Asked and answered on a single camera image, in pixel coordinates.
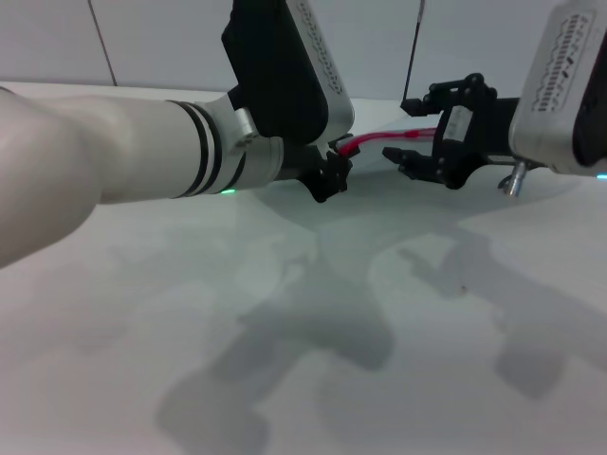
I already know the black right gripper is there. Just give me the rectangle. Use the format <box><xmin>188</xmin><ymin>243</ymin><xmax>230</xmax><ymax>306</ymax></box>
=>
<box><xmin>381</xmin><ymin>72</ymin><xmax>523</xmax><ymax>189</ymax></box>

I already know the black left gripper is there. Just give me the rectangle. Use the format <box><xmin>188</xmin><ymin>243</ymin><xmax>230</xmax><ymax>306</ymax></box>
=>
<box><xmin>279</xmin><ymin>141</ymin><xmax>355</xmax><ymax>204</ymax></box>

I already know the silver right camera bracket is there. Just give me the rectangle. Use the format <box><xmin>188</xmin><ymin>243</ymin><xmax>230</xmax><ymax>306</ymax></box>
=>
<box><xmin>496</xmin><ymin>159</ymin><xmax>531</xmax><ymax>196</ymax></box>

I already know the silver camera bracket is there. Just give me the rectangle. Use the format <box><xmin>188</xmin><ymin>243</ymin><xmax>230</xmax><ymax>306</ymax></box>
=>
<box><xmin>233</xmin><ymin>107</ymin><xmax>262</xmax><ymax>149</ymax></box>
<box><xmin>496</xmin><ymin>159</ymin><xmax>531</xmax><ymax>196</ymax></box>

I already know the silver left camera bracket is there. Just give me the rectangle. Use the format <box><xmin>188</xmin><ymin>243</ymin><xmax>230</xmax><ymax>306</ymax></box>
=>
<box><xmin>233</xmin><ymin>107</ymin><xmax>262</xmax><ymax>149</ymax></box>

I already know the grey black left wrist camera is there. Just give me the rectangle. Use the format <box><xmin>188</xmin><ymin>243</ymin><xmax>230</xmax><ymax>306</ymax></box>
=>
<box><xmin>221</xmin><ymin>0</ymin><xmax>357</xmax><ymax>146</ymax></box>

